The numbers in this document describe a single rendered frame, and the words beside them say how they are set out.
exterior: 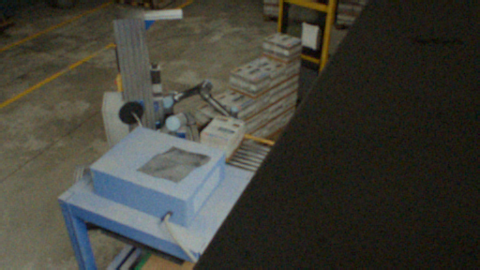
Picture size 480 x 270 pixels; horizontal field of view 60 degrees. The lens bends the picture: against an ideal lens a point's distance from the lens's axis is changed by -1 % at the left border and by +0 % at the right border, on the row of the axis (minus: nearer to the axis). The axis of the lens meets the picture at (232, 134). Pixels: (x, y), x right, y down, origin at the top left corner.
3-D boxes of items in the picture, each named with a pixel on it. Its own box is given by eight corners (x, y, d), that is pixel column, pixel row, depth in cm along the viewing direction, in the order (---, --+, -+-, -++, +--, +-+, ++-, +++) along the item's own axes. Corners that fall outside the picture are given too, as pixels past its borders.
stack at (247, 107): (196, 167, 504) (193, 107, 457) (258, 127, 576) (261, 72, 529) (219, 181, 483) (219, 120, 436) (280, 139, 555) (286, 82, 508)
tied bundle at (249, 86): (229, 89, 492) (229, 71, 479) (245, 81, 510) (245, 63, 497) (254, 100, 472) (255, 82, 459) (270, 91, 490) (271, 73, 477)
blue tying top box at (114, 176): (142, 151, 271) (138, 125, 259) (225, 177, 250) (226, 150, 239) (95, 194, 236) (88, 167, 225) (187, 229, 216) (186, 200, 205)
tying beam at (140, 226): (131, 147, 291) (129, 136, 285) (259, 187, 259) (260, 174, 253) (61, 211, 240) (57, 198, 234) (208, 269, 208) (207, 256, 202)
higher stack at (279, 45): (258, 127, 576) (262, 37, 503) (271, 119, 594) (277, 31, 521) (280, 139, 555) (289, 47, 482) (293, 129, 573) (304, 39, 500)
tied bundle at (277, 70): (246, 81, 511) (246, 63, 498) (261, 73, 529) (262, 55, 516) (270, 91, 490) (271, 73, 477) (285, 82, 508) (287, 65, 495)
